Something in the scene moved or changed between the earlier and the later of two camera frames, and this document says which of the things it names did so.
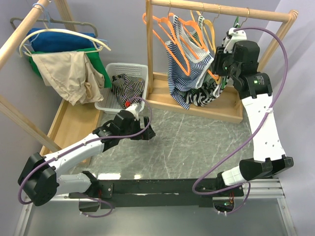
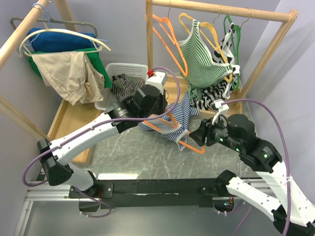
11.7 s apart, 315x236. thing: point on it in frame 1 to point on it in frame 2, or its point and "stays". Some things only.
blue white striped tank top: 188,59 to 173,126
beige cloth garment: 74,75 stays
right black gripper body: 223,65 to 217,132
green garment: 92,53 stays
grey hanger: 53,20 stays
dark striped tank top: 127,88 stays
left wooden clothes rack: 76,121 stays
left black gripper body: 135,128 to 158,108
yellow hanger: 209,28 to 223,59
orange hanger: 188,45 to 176,124
